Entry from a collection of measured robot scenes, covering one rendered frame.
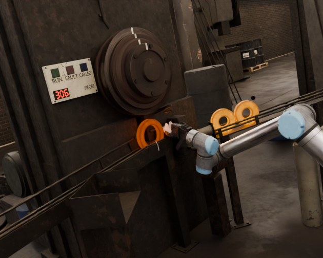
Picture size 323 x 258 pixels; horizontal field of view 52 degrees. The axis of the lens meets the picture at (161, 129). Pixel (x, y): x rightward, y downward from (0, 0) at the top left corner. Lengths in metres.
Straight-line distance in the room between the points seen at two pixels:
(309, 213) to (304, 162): 0.33
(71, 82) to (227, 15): 8.40
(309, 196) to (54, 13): 1.73
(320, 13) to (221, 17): 5.74
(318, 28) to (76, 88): 3.05
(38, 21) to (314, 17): 3.16
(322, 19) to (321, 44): 0.26
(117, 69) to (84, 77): 0.19
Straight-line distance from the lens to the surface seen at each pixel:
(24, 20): 1.74
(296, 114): 1.47
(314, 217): 2.25
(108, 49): 1.72
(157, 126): 1.92
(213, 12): 9.68
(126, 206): 1.45
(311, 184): 2.16
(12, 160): 2.82
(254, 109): 2.16
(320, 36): 4.18
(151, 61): 1.76
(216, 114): 2.07
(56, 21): 1.79
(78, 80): 1.76
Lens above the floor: 1.18
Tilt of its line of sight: 12 degrees down
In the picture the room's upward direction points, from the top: 12 degrees counter-clockwise
